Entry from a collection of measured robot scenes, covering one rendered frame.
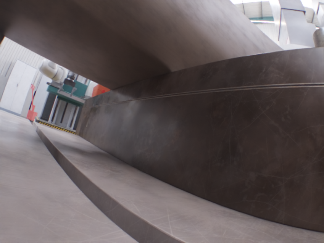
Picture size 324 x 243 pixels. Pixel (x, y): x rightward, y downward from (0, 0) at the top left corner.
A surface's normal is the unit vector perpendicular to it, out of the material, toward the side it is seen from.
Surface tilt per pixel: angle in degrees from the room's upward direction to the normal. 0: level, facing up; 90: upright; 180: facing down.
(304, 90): 90
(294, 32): 90
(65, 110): 90
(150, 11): 90
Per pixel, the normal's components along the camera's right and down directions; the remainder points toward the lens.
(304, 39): -0.47, -0.27
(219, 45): 0.57, 0.00
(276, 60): -0.72, -0.29
